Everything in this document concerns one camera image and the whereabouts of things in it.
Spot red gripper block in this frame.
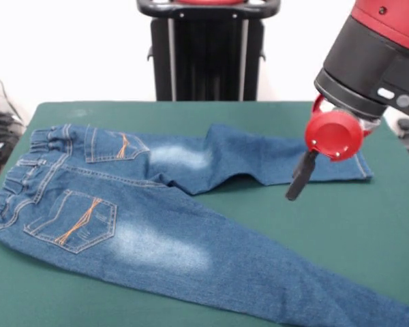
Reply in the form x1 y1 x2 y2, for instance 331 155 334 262
285 94 365 202

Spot blue denim jeans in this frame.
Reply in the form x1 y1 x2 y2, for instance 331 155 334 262
0 122 409 327

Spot dark green table cloth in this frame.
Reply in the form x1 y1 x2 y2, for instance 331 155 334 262
0 99 409 327

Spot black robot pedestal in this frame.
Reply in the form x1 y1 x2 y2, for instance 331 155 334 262
136 0 281 102

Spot black cable bundle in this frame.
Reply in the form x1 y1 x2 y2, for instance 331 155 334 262
0 112 25 178

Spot thin grey cable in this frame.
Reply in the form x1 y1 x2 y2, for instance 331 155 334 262
0 63 23 123

